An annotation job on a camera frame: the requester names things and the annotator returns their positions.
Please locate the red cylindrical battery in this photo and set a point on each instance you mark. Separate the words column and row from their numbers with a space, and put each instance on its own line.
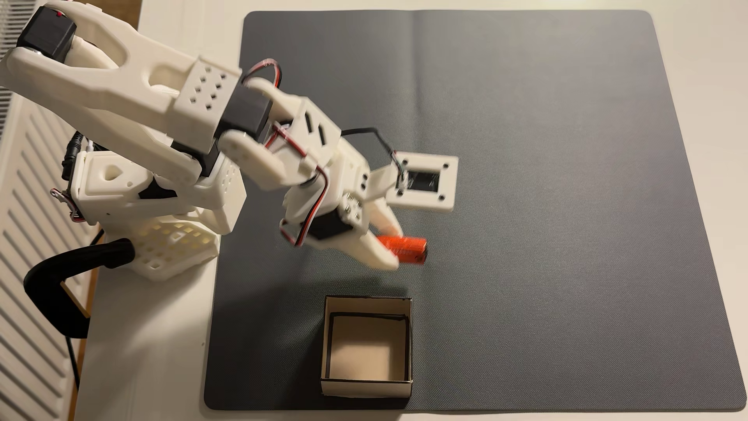
column 412, row 249

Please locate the small open cardboard box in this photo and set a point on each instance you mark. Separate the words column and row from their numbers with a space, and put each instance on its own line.
column 365, row 351

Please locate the dark grey table mat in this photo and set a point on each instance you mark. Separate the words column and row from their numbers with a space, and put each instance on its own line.
column 555, row 204

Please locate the black table clamp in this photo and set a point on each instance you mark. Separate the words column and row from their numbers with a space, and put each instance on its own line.
column 49, row 286

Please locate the white radiator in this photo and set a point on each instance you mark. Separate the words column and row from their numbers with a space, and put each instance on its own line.
column 29, row 327

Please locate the white square camera box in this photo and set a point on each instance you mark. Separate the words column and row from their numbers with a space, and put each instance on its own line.
column 447, row 184

